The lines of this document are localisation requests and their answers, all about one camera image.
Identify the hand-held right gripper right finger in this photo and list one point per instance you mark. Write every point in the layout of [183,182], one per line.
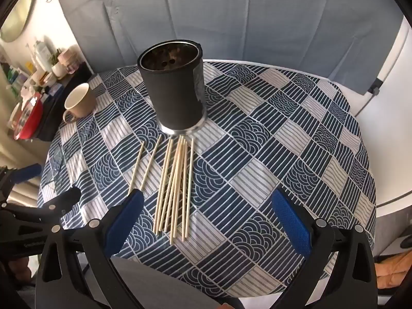
[291,222]

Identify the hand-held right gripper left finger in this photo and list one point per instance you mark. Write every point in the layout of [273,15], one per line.
[125,220]

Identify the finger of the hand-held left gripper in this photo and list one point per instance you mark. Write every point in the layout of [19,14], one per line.
[64,199]
[27,172]

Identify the bunch of wooden chopsticks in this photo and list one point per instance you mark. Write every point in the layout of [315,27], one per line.
[175,180]

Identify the black cylindrical utensil holder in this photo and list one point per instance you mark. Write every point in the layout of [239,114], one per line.
[177,96]

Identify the red bowl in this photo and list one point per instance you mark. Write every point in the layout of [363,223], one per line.
[30,119]

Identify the blue white patterned tablecloth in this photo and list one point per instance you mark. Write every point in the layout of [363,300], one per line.
[257,154]

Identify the beige ceramic mug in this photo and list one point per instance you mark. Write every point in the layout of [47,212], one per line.
[80,101]

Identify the small plant in white pot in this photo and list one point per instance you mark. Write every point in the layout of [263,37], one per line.
[58,67]

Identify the orange cloth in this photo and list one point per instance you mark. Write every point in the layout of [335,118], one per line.
[394,268]

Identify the white plastic bottle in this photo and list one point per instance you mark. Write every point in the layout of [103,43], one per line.
[41,54]

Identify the pink cup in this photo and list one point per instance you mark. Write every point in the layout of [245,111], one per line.
[72,60]

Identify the black clamp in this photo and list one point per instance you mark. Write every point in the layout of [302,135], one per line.
[375,87]

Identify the grey-blue fabric backdrop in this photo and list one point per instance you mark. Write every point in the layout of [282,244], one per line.
[225,16]

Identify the oval wall mirror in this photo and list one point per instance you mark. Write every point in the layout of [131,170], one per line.
[14,16]

